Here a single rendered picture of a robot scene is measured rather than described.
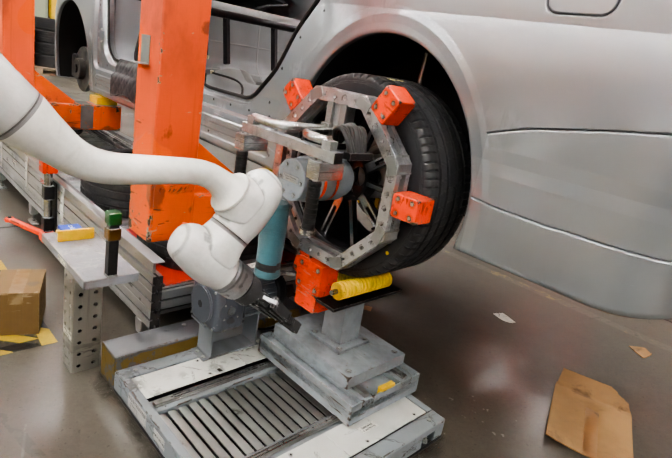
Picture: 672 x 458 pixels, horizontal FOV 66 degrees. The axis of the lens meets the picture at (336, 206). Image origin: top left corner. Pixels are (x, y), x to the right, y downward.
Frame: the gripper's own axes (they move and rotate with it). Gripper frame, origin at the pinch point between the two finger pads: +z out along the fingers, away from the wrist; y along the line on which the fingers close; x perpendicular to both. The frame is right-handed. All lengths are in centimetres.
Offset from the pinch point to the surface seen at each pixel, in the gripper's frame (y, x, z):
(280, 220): -23.2, 31.3, -0.5
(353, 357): -15, 9, 51
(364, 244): 4.7, 30.7, 9.4
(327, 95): -9, 66, -19
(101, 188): -161, 44, -2
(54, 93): -241, 96, -31
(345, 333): -20, 15, 48
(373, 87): 4, 72, -14
